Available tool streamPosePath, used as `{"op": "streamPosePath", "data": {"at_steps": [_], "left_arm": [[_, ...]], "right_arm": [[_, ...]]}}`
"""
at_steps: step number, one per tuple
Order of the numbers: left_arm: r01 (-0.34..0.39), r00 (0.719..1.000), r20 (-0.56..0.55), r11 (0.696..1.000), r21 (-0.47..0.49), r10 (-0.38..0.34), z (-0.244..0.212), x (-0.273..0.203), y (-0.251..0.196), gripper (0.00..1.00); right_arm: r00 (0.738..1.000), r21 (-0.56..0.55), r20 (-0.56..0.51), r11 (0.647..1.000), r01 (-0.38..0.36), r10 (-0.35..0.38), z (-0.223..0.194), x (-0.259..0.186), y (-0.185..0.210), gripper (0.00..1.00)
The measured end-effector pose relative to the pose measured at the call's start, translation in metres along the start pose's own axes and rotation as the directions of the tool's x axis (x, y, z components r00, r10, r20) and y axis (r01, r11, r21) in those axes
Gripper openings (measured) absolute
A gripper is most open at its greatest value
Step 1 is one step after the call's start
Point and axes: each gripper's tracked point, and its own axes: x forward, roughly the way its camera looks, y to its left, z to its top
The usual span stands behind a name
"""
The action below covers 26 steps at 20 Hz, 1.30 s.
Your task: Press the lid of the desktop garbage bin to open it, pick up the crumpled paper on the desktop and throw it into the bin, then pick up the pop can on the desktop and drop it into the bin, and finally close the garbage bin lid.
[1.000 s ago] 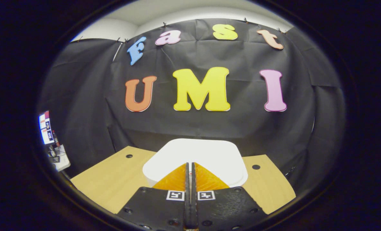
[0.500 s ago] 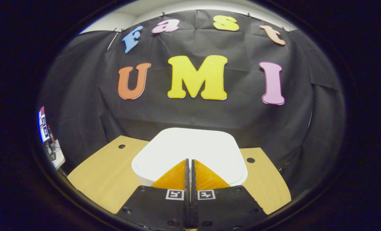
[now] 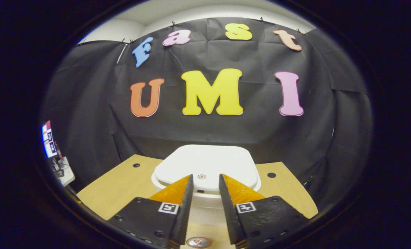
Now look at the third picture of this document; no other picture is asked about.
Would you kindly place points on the red pop can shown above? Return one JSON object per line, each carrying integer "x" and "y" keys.
{"x": 198, "y": 242}

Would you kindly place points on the white desktop garbage bin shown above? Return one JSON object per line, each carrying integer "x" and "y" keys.
{"x": 205, "y": 162}

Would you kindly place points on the white side table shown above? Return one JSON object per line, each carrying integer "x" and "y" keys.
{"x": 67, "y": 176}

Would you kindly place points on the wooden desktop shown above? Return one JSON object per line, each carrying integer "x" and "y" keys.
{"x": 122, "y": 193}

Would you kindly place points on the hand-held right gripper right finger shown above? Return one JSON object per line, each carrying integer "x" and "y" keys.
{"x": 228, "y": 214}

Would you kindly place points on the black backdrop cloth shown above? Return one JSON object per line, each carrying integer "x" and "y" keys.
{"x": 226, "y": 131}

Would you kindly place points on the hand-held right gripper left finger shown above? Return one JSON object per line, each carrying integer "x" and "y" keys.
{"x": 184, "y": 214}

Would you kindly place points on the computer monitor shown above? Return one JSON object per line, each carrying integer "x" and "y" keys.
{"x": 48, "y": 141}

